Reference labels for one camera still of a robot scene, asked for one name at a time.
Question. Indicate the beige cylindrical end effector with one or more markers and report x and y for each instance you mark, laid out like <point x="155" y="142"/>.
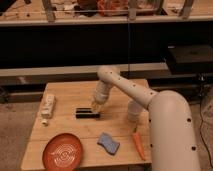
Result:
<point x="100" y="95"/>

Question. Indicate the blue sponge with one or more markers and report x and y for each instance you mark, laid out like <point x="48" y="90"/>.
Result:
<point x="108" y="143"/>

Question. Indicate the wooden shelf with clutter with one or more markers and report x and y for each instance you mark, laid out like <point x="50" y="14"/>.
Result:
<point x="87" y="12"/>

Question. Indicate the white cup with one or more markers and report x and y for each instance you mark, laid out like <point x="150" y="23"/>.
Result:
<point x="134" y="110"/>

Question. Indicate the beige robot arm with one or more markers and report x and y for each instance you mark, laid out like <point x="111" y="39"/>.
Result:
<point x="172" y="134"/>

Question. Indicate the orange carrot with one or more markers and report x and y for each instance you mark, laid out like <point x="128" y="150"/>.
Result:
<point x="138" y="144"/>

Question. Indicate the white tube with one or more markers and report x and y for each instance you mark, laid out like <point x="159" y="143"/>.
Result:
<point x="47" y="109"/>

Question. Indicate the orange plate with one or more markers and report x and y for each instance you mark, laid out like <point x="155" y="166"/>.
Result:
<point x="63" y="152"/>

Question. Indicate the black chalkboard eraser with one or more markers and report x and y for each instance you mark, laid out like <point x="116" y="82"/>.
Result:
<point x="82" y="113"/>

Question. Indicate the black box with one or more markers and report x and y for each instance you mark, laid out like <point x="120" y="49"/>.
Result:
<point x="190" y="59"/>

